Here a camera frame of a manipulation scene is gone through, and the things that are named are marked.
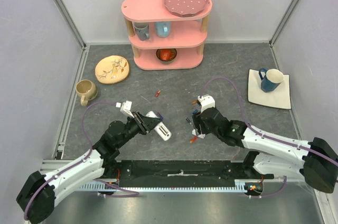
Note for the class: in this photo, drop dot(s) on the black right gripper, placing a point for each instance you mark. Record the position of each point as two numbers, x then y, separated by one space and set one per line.
198 124

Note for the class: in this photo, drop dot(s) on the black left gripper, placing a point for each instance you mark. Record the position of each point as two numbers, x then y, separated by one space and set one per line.
146 123

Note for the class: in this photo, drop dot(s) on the white battery cover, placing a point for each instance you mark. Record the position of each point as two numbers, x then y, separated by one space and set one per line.
195 133

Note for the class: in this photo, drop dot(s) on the white remote control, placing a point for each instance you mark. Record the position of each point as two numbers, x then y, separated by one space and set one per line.
162 130

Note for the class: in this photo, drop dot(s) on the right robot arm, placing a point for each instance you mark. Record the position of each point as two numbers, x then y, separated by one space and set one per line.
314 162

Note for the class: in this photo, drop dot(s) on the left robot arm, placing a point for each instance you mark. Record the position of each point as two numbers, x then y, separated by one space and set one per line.
41 193

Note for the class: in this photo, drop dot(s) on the red orange battery near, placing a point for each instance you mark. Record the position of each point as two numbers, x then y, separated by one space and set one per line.
193 139

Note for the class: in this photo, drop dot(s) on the yellow floral plate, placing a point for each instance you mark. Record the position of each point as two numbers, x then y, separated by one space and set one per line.
112 69

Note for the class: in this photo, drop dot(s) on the red mug in bowl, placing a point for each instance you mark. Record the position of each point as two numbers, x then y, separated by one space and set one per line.
166 55

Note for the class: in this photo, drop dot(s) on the beige mug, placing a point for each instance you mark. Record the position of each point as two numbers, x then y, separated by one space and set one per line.
86 91

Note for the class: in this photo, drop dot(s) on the dark bowl on shelf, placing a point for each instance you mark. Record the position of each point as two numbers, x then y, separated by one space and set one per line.
166 62

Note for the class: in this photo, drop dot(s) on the pink three-tier shelf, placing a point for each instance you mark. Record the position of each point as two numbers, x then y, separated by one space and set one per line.
187 35

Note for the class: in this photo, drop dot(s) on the white square plate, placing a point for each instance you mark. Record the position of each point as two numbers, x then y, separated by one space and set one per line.
278 98

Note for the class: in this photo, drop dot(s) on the dark blue mug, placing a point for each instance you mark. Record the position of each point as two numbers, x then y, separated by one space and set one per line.
270 79

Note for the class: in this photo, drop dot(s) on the grey mug on shelf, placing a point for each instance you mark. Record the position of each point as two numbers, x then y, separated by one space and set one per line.
142 30

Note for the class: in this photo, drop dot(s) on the light blue mug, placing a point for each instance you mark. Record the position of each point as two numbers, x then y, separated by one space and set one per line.
162 29

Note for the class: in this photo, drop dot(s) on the pink dotted plate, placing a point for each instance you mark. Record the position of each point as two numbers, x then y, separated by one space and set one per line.
186 8

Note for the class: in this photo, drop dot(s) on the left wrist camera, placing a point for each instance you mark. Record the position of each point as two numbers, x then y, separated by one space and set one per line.
125 108

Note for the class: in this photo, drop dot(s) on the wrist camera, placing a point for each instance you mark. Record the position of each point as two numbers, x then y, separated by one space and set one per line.
206 102
125 108

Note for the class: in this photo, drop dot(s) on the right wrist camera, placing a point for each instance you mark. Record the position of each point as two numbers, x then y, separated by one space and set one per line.
206 102

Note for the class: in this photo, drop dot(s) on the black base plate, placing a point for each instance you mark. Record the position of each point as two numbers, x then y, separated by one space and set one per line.
179 174

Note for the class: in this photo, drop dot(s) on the white cable duct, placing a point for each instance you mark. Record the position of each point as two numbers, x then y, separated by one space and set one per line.
238 187

